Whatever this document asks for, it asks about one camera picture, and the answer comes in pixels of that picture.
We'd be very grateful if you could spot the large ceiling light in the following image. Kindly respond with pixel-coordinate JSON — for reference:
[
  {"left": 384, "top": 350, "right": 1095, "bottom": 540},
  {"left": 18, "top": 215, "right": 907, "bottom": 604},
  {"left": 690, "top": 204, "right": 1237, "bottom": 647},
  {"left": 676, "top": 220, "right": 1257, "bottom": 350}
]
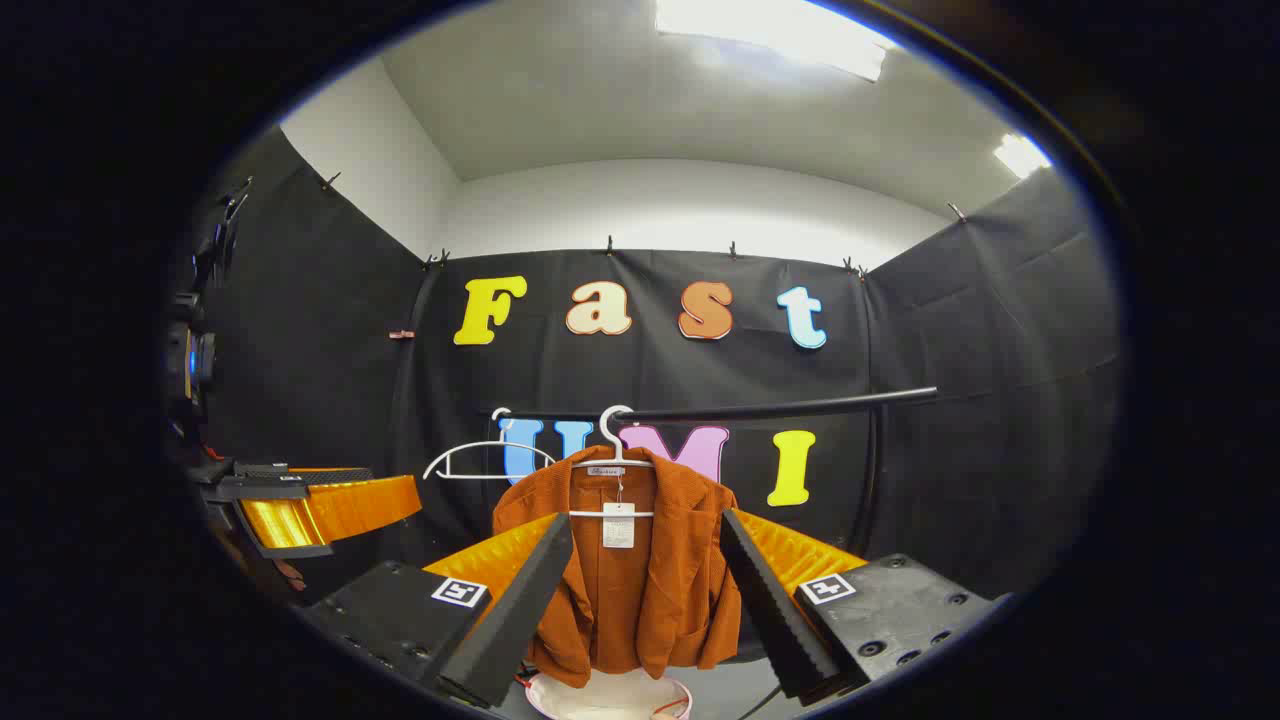
[{"left": 655, "top": 0, "right": 893, "bottom": 83}]

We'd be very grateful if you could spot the white laundry hamper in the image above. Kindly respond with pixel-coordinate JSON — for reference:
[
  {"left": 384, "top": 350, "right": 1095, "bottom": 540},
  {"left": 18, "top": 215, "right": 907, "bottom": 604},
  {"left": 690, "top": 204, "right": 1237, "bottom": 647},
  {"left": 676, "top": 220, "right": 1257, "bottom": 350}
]
[{"left": 525, "top": 668, "right": 693, "bottom": 720}]

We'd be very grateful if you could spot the plain white hanger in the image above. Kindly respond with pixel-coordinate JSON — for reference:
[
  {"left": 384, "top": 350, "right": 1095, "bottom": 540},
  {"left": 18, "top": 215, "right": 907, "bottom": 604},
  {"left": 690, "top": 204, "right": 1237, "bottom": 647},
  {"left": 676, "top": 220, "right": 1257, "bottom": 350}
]
[{"left": 422, "top": 408, "right": 557, "bottom": 481}]

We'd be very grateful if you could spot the row of black clips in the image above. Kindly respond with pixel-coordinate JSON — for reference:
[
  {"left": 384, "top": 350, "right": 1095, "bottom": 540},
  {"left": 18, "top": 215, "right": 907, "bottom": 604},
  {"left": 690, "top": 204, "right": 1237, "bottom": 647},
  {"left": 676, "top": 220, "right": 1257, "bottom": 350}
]
[{"left": 318, "top": 170, "right": 969, "bottom": 279}]

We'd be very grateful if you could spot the orange corduroy jacket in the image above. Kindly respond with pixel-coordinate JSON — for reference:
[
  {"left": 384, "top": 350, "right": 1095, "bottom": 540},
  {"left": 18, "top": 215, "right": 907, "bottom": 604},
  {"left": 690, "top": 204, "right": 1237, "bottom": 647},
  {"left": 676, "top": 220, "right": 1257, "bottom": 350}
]
[{"left": 492, "top": 445, "right": 743, "bottom": 689}]

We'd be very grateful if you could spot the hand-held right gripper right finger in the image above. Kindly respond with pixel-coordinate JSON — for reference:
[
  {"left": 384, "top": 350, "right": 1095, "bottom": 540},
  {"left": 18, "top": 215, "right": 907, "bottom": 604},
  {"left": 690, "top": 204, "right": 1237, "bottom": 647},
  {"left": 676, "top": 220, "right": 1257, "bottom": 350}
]
[{"left": 718, "top": 508, "right": 1006, "bottom": 706}]

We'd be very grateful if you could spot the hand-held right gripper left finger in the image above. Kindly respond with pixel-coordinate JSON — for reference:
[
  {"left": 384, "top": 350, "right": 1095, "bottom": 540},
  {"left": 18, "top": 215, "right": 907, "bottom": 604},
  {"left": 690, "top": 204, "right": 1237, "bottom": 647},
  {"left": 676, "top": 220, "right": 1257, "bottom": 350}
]
[{"left": 300, "top": 512, "right": 576, "bottom": 709}]

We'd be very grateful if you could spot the black backdrop cloth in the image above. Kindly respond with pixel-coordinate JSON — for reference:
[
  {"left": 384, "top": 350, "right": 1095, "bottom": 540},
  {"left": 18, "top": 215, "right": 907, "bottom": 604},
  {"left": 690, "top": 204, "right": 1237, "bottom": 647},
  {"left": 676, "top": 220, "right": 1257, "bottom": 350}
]
[{"left": 195, "top": 125, "right": 1121, "bottom": 611}]

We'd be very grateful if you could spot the white hanger with label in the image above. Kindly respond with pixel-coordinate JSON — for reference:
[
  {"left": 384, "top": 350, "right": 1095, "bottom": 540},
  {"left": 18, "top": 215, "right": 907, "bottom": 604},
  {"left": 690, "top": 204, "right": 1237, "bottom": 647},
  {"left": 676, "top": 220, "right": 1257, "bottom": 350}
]
[{"left": 568, "top": 405, "right": 658, "bottom": 519}]

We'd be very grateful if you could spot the black clothes rack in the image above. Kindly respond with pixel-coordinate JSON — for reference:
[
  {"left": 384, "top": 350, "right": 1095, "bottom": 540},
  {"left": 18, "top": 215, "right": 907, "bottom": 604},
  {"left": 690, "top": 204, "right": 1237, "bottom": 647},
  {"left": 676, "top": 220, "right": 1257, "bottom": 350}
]
[{"left": 480, "top": 388, "right": 938, "bottom": 561}]

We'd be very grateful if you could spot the small ceiling light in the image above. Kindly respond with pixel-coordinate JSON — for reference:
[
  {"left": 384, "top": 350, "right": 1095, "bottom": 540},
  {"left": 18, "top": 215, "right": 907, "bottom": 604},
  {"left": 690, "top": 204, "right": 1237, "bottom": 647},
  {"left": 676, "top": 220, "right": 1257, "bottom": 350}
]
[{"left": 993, "top": 133, "right": 1053, "bottom": 179}]

